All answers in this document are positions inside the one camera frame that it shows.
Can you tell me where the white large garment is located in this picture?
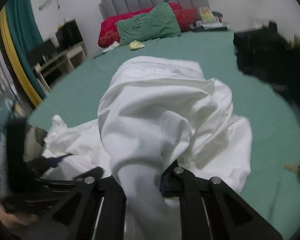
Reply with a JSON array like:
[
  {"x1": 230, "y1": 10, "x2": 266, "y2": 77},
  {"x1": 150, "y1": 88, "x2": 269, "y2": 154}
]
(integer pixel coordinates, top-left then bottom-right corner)
[{"x1": 43, "y1": 56, "x2": 253, "y2": 239}]

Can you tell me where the person's left hand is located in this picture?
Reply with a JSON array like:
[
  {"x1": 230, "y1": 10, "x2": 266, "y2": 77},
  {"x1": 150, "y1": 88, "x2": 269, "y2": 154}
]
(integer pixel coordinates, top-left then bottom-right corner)
[{"x1": 0, "y1": 206, "x2": 38, "y2": 231}]

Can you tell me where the green bed sheet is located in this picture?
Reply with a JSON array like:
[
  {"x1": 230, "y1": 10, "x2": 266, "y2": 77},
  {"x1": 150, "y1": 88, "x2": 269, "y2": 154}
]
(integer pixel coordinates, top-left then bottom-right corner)
[{"x1": 29, "y1": 31, "x2": 300, "y2": 239}]

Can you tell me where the white wooden shelf desk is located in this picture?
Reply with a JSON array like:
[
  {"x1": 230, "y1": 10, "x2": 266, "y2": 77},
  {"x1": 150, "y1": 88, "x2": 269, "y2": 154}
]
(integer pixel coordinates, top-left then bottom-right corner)
[{"x1": 32, "y1": 41, "x2": 87, "y2": 95}]

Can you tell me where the teal yellow curtain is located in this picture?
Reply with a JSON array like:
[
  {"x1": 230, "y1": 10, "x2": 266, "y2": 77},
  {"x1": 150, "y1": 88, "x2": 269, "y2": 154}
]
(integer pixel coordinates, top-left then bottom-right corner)
[{"x1": 0, "y1": 0, "x2": 45, "y2": 108}]

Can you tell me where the black garment on bed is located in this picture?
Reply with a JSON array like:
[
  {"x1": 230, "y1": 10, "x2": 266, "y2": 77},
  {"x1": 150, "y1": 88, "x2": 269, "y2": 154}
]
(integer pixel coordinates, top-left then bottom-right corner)
[{"x1": 233, "y1": 22, "x2": 300, "y2": 116}]

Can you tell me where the black monitor on desk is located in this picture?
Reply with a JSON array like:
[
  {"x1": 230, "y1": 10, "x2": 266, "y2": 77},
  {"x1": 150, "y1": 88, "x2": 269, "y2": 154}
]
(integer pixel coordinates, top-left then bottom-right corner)
[{"x1": 56, "y1": 20, "x2": 83, "y2": 50}]

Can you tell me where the yellow small cloth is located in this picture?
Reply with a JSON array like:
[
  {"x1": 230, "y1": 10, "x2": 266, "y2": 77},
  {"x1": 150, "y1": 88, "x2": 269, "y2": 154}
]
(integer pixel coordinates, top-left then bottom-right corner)
[{"x1": 128, "y1": 41, "x2": 145, "y2": 50}]

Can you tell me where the red pillow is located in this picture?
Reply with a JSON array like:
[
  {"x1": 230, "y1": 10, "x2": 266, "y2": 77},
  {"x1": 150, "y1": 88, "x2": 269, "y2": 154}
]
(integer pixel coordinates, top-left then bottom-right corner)
[{"x1": 98, "y1": 2, "x2": 197, "y2": 48}]

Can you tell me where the green pillow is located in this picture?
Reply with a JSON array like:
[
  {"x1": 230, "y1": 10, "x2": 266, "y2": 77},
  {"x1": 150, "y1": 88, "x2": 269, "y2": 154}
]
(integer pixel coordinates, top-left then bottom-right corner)
[{"x1": 116, "y1": 2, "x2": 181, "y2": 46}]

